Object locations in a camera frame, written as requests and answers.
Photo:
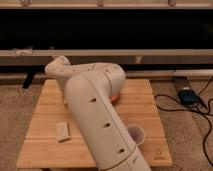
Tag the white sponge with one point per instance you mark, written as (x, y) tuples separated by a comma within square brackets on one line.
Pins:
[(62, 131)]

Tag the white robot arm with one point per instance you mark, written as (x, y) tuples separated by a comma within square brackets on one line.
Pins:
[(87, 90)]

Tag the orange plate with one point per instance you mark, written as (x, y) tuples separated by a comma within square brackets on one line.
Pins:
[(115, 97)]

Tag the white paper cup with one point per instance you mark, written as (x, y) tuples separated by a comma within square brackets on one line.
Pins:
[(137, 133)]

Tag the black power adapter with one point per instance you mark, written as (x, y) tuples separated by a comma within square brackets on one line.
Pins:
[(188, 97)]

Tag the white wooden rail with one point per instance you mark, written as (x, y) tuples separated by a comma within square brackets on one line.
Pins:
[(130, 56)]

